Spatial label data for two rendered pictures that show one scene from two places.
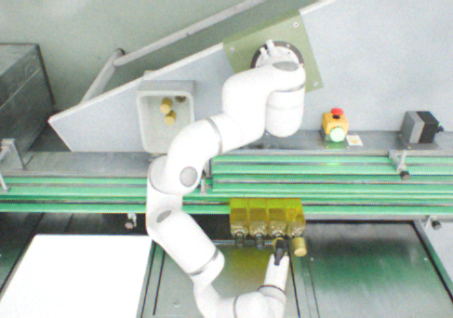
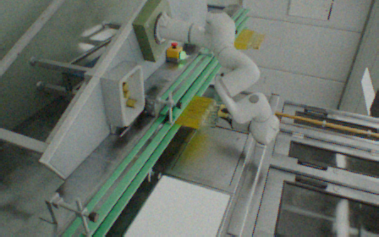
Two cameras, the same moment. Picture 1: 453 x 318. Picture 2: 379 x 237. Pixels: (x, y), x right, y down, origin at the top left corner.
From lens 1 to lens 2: 122 cm
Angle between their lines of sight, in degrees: 56
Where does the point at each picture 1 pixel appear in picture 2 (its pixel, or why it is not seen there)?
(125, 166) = (118, 149)
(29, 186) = not seen: hidden behind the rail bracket
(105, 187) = (131, 166)
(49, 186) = (104, 201)
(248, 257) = (203, 139)
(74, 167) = (96, 178)
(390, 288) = not seen: hidden behind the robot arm
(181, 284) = (210, 170)
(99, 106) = (79, 118)
